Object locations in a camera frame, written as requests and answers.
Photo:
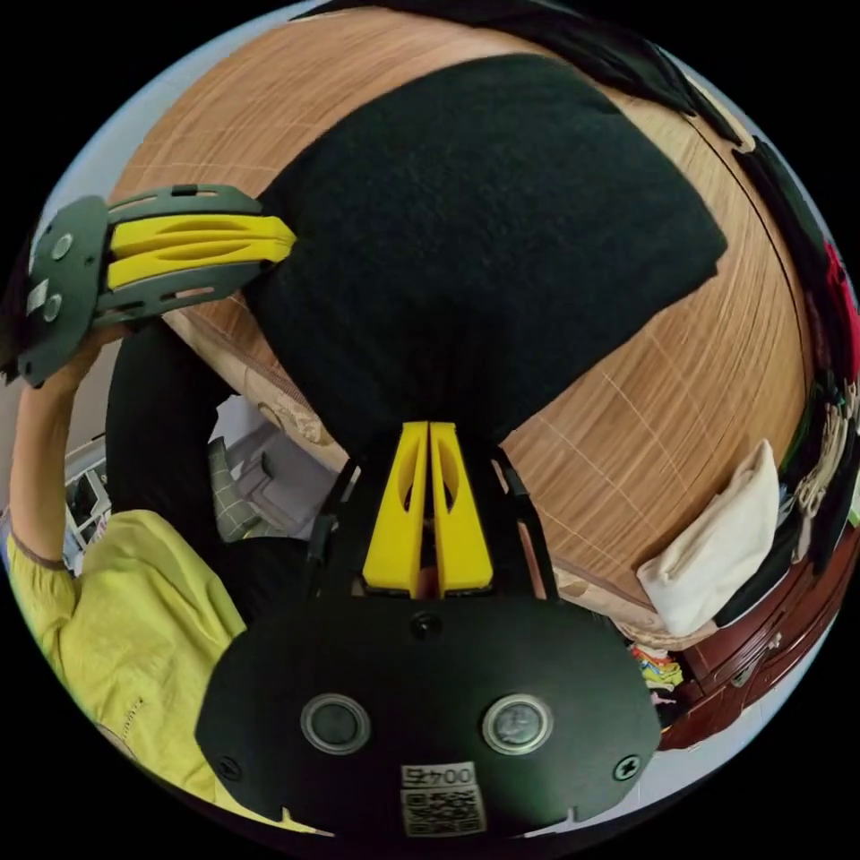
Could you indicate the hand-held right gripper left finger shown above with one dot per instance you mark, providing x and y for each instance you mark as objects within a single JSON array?
[{"x": 393, "y": 531}]

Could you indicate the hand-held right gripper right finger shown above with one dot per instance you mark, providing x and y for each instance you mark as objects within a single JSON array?
[{"x": 463, "y": 531}]

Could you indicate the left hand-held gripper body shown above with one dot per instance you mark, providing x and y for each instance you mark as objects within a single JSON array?
[{"x": 64, "y": 289}]

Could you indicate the black pants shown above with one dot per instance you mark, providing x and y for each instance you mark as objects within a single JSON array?
[{"x": 470, "y": 255}]

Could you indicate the person's left forearm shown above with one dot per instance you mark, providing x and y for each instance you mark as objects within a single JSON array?
[{"x": 40, "y": 470}]

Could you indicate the person's left hand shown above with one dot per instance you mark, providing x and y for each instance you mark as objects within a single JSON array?
[{"x": 84, "y": 359}]

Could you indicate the bed with woven mat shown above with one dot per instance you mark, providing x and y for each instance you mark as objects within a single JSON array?
[{"x": 638, "y": 457}]

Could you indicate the pile of clothes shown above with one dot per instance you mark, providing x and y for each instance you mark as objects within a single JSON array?
[{"x": 712, "y": 544}]

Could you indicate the person's body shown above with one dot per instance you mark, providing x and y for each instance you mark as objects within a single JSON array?
[{"x": 134, "y": 638}]

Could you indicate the dark red wooden cupboard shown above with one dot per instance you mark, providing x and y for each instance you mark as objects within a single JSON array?
[{"x": 746, "y": 662}]

